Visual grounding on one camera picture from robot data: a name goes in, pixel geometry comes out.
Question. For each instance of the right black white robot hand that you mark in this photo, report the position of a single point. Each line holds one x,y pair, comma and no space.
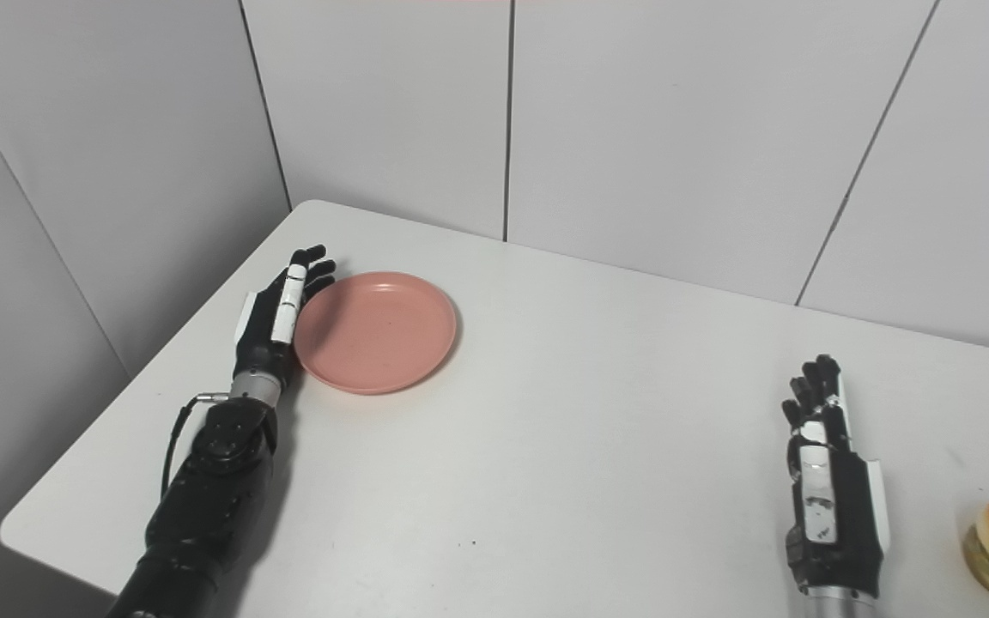
829,489

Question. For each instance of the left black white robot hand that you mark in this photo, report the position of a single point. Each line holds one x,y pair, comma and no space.
280,318

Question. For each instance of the pink round plate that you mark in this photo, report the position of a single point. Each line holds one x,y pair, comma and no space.
374,332

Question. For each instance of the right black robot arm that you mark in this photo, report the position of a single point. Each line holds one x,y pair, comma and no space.
838,603

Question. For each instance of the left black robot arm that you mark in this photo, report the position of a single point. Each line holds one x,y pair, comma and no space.
203,506

